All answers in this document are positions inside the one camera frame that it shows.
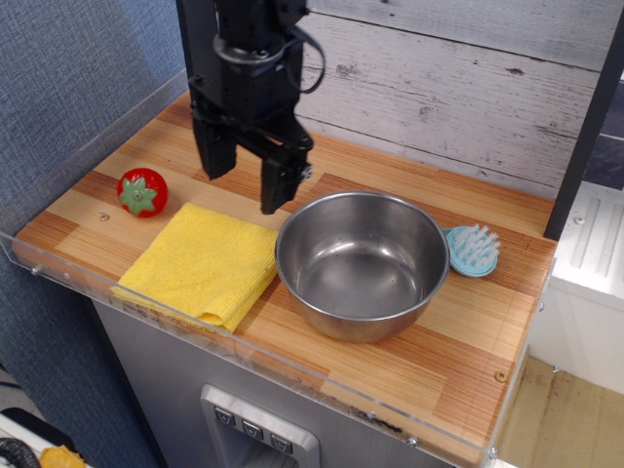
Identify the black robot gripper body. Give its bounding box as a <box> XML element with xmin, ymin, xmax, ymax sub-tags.
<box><xmin>188</xmin><ymin>33</ymin><xmax>315</xmax><ymax>184</ymax></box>

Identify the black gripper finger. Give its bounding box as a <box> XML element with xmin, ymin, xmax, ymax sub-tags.
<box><xmin>193</xmin><ymin>119</ymin><xmax>237</xmax><ymax>180</ymax></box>
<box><xmin>261</xmin><ymin>159</ymin><xmax>298</xmax><ymax>215</ymax></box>

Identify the stainless steel bowl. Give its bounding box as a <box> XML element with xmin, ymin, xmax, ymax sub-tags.
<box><xmin>275</xmin><ymin>191</ymin><xmax>450</xmax><ymax>343</ymax></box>

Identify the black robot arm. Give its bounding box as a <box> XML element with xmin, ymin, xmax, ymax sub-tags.
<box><xmin>177</xmin><ymin>1</ymin><xmax>317</xmax><ymax>215</ymax></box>

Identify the red toy tomato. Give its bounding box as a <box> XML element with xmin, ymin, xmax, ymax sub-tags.
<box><xmin>117</xmin><ymin>168</ymin><xmax>169</xmax><ymax>217</ymax></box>

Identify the yellow folded cloth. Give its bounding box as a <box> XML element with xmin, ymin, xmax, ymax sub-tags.
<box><xmin>111</xmin><ymin>203</ymin><xmax>277</xmax><ymax>332</ymax></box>

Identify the light blue scrub brush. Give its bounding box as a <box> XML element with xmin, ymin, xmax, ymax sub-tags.
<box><xmin>443</xmin><ymin>224</ymin><xmax>501</xmax><ymax>278</ymax></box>

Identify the clear acrylic table guard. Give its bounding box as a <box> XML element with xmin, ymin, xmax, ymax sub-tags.
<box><xmin>1</xmin><ymin>85</ymin><xmax>555</xmax><ymax>467</ymax></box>

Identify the grey cabinet with dispenser panel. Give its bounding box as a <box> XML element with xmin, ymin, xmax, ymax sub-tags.
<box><xmin>95</xmin><ymin>302</ymin><xmax>446</xmax><ymax>467</ymax></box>

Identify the white side cabinet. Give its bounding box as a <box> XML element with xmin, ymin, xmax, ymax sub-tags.
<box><xmin>528</xmin><ymin>182</ymin><xmax>623</xmax><ymax>393</ymax></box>

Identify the yellow object bottom left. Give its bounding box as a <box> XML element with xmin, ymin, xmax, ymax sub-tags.
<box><xmin>39</xmin><ymin>446</ymin><xmax>87</xmax><ymax>468</ymax></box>

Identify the black left vertical post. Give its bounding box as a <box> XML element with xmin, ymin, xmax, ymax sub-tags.
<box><xmin>176</xmin><ymin>0</ymin><xmax>221</xmax><ymax>139</ymax></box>

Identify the black vertical post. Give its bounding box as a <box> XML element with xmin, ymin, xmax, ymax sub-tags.
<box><xmin>176</xmin><ymin>0</ymin><xmax>221</xmax><ymax>139</ymax></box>
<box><xmin>543</xmin><ymin>11</ymin><xmax>623</xmax><ymax>241</ymax></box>

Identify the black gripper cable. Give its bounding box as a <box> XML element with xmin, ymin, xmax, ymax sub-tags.
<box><xmin>285</xmin><ymin>24</ymin><xmax>327</xmax><ymax>96</ymax></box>

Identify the black right vertical post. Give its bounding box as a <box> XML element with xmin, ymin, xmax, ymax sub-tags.
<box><xmin>543</xmin><ymin>11</ymin><xmax>623</xmax><ymax>241</ymax></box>

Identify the black braided hose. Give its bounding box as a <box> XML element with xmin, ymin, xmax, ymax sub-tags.
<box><xmin>0</xmin><ymin>437</ymin><xmax>43</xmax><ymax>468</ymax></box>

